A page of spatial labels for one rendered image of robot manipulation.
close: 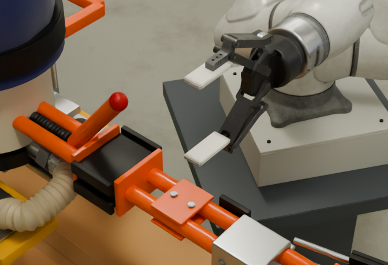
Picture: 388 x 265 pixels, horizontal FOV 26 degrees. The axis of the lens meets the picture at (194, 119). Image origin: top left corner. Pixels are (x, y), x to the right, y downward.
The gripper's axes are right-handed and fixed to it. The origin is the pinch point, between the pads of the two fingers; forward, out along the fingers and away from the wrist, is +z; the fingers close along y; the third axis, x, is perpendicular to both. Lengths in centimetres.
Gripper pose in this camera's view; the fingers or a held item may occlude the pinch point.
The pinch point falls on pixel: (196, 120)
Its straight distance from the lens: 115.4
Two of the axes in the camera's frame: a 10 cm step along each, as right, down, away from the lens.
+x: -7.6, -4.1, 5.0
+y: 0.0, 7.7, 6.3
